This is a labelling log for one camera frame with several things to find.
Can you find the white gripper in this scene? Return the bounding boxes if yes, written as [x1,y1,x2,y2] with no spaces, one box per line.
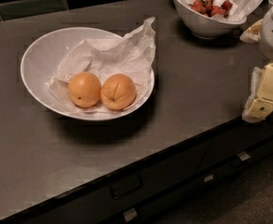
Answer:
[239,5,273,123]

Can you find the white strawberry bowl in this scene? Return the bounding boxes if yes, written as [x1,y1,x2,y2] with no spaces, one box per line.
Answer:
[173,0,247,39]

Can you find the right orange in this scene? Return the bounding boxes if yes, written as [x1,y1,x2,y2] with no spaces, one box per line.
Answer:
[101,74,136,110]

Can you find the orange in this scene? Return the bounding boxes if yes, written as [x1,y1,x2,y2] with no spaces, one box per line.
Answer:
[101,74,136,110]
[68,72,102,108]

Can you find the left orange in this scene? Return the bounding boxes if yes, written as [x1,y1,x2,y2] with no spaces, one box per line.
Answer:
[68,72,102,108]

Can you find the large white bowl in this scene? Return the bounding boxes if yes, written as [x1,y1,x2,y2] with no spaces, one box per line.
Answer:
[20,27,155,121]

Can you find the red strawberries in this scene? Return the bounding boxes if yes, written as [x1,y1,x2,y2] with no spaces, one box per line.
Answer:
[189,0,233,18]

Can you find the dark right drawer front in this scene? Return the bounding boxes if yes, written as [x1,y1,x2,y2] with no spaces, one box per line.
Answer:
[198,113,273,173]

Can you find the dark drawer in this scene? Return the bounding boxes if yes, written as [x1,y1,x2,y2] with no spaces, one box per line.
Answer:
[108,139,273,224]
[0,142,209,224]
[198,113,273,173]

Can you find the crumpled white paper towel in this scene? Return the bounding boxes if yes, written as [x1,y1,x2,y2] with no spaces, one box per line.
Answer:
[46,17,156,113]

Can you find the dark lower drawer front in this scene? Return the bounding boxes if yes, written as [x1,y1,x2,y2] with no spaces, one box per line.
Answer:
[108,139,273,224]

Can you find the dark upper drawer front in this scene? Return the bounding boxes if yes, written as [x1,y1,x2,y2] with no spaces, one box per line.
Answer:
[0,142,209,224]

